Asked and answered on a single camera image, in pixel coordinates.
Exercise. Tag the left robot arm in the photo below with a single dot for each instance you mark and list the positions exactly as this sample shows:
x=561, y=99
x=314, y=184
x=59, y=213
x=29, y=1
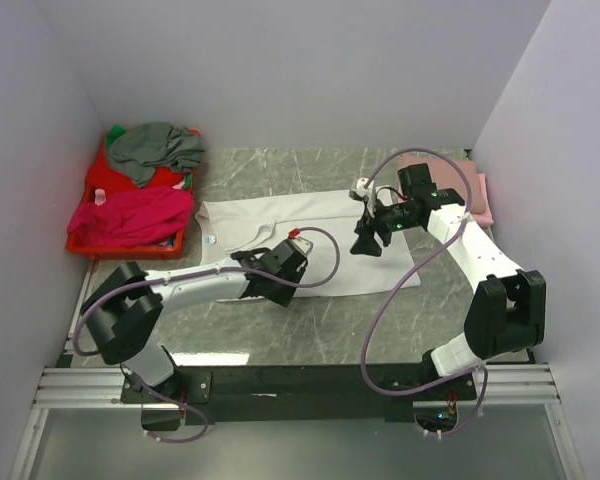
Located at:
x=121, y=315

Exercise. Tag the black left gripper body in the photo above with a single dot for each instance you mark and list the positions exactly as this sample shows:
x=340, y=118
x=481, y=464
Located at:
x=290, y=279

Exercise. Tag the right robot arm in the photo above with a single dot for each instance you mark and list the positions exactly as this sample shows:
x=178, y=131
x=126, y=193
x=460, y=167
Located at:
x=508, y=308

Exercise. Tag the white t-shirt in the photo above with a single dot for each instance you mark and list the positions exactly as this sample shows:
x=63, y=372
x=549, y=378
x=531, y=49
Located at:
x=237, y=225

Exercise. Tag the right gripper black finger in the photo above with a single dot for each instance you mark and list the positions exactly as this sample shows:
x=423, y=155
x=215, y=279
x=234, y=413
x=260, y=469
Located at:
x=366, y=245
x=385, y=237

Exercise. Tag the aluminium rail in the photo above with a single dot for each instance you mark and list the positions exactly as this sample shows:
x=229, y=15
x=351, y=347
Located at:
x=79, y=388

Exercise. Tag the red t-shirt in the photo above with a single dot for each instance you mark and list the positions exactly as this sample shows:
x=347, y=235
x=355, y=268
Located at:
x=101, y=176

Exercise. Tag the folded pink t-shirt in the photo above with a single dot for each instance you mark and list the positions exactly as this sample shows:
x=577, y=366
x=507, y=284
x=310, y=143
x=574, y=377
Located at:
x=484, y=219

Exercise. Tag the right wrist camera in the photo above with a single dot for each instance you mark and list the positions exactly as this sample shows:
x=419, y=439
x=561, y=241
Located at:
x=365, y=191

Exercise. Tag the red plastic bin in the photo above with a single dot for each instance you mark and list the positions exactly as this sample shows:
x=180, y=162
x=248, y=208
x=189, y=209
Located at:
x=169, y=249

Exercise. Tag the magenta t-shirt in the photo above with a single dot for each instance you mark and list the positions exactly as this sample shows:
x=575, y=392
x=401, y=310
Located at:
x=132, y=218

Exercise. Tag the folded tan t-shirt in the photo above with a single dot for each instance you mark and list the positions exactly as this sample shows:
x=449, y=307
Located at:
x=445, y=176

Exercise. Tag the green t-shirt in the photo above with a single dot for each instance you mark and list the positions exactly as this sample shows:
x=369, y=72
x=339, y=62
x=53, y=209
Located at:
x=113, y=134

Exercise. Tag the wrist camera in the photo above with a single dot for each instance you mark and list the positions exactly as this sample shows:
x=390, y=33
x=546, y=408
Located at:
x=300, y=243
x=365, y=191

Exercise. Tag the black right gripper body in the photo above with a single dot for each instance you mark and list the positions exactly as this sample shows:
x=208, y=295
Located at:
x=374, y=227

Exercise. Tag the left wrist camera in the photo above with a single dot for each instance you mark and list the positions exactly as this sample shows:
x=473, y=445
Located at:
x=300, y=243

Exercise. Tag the grey t-shirt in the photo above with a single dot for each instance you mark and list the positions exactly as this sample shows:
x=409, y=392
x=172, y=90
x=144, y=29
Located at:
x=138, y=152

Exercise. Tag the black base beam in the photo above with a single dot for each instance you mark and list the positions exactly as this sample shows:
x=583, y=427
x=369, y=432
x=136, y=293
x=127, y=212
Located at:
x=295, y=392

